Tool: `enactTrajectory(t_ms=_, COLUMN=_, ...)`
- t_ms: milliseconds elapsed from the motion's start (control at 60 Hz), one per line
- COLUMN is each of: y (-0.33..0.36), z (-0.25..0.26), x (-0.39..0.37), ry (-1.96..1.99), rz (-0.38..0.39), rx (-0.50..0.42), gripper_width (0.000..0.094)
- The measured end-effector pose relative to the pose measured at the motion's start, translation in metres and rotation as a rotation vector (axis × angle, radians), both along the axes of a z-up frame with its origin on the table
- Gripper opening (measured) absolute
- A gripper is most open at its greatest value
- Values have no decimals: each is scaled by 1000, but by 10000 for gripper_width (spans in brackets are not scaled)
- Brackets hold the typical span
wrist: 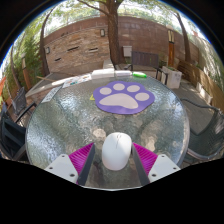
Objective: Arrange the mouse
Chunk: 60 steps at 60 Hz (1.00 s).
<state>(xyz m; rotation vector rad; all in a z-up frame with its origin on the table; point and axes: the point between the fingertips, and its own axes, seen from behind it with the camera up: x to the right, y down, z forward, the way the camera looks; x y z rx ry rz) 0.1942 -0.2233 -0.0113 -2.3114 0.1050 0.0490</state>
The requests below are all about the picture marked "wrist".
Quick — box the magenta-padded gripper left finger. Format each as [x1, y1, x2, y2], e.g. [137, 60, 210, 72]
[44, 142, 97, 187]

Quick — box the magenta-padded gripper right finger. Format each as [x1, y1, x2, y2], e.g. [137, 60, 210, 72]
[130, 142, 181, 187]

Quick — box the white computer mouse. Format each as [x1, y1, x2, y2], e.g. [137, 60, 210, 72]
[101, 131, 133, 172]

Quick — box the purple paw-print mouse pad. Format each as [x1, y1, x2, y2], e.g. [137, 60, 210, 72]
[92, 80, 156, 116]

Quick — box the black metal mesh chair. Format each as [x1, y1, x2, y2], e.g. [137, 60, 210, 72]
[0, 114, 28, 162]
[10, 87, 38, 125]
[181, 98, 224, 162]

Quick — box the black and white printed sheet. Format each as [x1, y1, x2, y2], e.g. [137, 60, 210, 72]
[41, 85, 64, 104]

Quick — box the long white planter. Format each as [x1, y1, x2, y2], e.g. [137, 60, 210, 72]
[196, 81, 214, 105]

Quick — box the raised stone basin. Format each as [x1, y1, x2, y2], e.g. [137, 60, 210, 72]
[24, 59, 116, 98]

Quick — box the white planter box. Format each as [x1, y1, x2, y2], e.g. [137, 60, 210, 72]
[162, 65, 183, 90]

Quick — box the green packet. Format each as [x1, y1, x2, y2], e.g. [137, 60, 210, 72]
[132, 71, 148, 79]

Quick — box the white flat box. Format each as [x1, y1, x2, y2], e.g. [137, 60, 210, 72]
[91, 68, 116, 80]

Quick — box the small white blue-edged box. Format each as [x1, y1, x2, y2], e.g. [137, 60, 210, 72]
[114, 69, 133, 78]

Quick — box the slim tree trunk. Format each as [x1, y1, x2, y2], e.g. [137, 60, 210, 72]
[175, 13, 193, 64]
[39, 8, 56, 78]

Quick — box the grey utility box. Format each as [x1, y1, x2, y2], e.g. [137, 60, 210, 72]
[122, 45, 133, 58]

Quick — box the large tree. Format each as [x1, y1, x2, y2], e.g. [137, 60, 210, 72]
[76, 0, 127, 66]

